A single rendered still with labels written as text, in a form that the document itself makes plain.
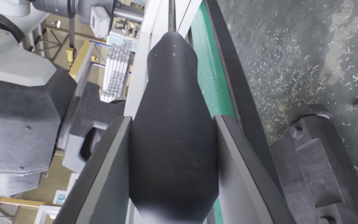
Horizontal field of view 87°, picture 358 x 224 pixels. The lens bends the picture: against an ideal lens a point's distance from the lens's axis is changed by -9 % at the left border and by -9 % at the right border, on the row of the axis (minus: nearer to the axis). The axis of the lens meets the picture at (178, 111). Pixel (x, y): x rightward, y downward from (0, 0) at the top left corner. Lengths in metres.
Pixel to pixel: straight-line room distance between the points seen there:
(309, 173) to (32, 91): 0.92
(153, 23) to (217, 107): 0.23
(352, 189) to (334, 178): 0.07
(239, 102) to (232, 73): 0.04
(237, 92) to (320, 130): 0.78
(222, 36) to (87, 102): 0.29
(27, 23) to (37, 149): 0.40
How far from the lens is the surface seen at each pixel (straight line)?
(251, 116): 0.18
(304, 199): 1.00
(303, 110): 1.01
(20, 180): 0.51
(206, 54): 0.24
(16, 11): 0.51
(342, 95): 1.16
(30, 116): 0.39
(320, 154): 0.93
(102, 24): 0.41
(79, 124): 0.41
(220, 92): 0.19
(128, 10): 0.46
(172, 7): 0.18
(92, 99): 0.44
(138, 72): 0.29
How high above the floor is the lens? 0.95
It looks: 17 degrees down
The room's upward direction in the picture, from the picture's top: 78 degrees counter-clockwise
